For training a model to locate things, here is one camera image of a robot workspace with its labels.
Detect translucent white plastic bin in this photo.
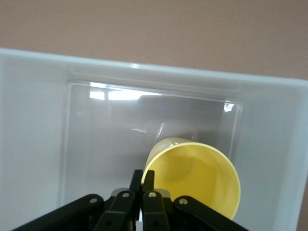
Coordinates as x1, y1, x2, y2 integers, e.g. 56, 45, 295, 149
0, 47, 308, 231

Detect brown table cover mat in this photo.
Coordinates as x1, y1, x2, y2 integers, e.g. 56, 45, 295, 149
0, 0, 308, 80

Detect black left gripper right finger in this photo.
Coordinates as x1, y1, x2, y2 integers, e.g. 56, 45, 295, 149
143, 170, 248, 231

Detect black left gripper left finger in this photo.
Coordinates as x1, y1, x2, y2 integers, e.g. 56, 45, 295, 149
11, 169, 144, 231

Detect yellow plastic cup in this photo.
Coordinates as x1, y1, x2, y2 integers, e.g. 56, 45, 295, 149
141, 136, 241, 221

